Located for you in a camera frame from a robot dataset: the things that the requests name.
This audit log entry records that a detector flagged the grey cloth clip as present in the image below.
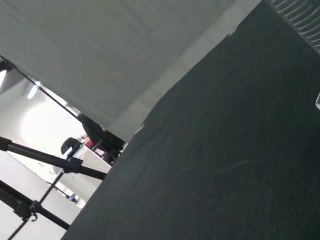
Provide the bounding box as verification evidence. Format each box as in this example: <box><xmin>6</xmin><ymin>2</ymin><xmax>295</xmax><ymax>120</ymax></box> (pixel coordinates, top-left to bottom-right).
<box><xmin>134</xmin><ymin>123</ymin><xmax>147</xmax><ymax>135</ymax></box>

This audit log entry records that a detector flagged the black equipment stand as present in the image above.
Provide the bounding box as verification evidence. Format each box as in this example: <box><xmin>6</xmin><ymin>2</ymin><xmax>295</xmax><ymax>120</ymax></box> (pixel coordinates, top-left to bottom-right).
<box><xmin>0</xmin><ymin>55</ymin><xmax>127</xmax><ymax>165</ymax></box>

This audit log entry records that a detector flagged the pale board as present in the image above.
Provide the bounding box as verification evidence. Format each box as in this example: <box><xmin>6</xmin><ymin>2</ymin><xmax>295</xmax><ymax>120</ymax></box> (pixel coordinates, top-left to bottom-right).
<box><xmin>0</xmin><ymin>0</ymin><xmax>263</xmax><ymax>144</ymax></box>

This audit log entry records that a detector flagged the black office chair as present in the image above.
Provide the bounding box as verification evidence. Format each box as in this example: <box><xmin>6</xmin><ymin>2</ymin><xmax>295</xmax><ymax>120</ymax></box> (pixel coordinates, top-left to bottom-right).
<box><xmin>59</xmin><ymin>137</ymin><xmax>82</xmax><ymax>161</ymax></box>

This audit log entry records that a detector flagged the black bench cloth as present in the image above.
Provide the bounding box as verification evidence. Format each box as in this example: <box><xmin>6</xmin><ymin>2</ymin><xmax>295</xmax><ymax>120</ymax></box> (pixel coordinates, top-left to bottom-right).
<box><xmin>61</xmin><ymin>0</ymin><xmax>320</xmax><ymax>240</ymax></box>

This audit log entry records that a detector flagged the black tripod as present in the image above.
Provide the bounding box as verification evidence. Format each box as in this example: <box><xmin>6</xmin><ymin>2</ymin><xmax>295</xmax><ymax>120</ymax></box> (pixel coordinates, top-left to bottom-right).
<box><xmin>0</xmin><ymin>179</ymin><xmax>71</xmax><ymax>240</ymax></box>
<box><xmin>0</xmin><ymin>136</ymin><xmax>109</xmax><ymax>181</ymax></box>

